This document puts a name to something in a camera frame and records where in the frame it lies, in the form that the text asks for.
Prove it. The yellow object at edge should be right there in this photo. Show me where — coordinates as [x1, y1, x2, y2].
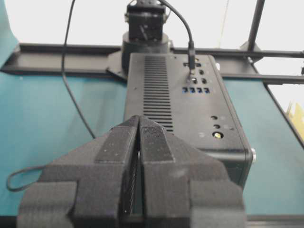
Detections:
[286, 102, 304, 130]

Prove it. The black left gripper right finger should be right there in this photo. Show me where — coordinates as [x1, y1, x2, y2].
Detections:
[139, 117, 247, 228]

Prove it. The black PC box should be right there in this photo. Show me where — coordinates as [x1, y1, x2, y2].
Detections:
[124, 53, 253, 187]

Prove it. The black metal frame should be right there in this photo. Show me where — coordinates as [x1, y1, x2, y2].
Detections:
[0, 0, 304, 86]

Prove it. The black USB cable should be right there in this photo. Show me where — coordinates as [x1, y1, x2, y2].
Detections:
[6, 0, 197, 192]

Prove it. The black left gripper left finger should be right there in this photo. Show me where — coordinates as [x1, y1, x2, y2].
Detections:
[17, 116, 139, 228]

